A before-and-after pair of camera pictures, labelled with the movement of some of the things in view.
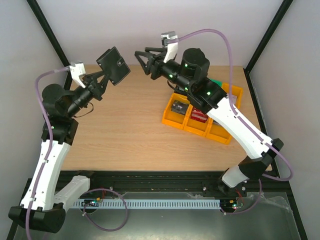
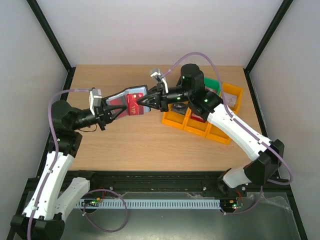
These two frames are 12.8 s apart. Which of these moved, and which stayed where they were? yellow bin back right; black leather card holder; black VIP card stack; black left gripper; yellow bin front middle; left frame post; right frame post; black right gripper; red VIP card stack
Moved: black leather card holder; black left gripper; black right gripper
Stayed: black VIP card stack; red VIP card stack; yellow bin back right; yellow bin front middle; left frame post; right frame post
